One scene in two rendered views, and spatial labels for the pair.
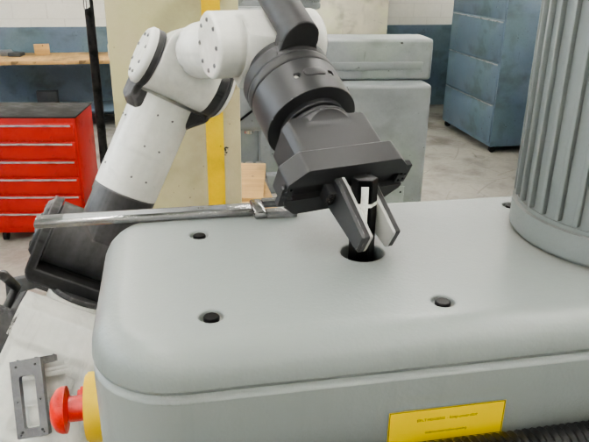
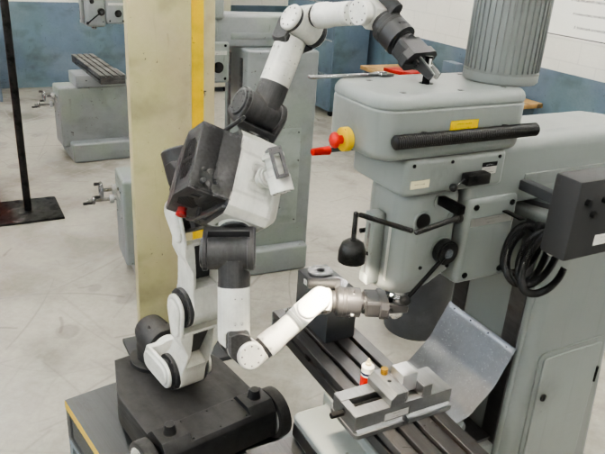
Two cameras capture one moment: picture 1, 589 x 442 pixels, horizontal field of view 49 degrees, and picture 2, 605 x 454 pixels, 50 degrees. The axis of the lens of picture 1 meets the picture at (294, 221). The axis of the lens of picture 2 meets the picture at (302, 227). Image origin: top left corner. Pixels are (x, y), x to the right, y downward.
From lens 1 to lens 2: 1.25 m
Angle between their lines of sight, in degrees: 17
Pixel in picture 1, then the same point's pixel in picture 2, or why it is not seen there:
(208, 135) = (193, 82)
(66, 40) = not seen: outside the picture
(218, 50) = (365, 13)
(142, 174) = (288, 74)
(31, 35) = not seen: outside the picture
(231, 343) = (414, 96)
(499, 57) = (332, 34)
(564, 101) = (486, 31)
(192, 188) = (181, 121)
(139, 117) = (287, 47)
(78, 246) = (262, 109)
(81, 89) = not seen: outside the picture
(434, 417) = (461, 122)
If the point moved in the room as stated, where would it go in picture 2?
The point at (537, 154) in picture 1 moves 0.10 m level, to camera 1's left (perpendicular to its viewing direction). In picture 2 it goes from (476, 49) to (442, 49)
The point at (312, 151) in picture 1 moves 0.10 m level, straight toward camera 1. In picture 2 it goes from (412, 47) to (429, 54)
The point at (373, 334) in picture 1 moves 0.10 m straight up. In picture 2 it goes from (447, 95) to (454, 52)
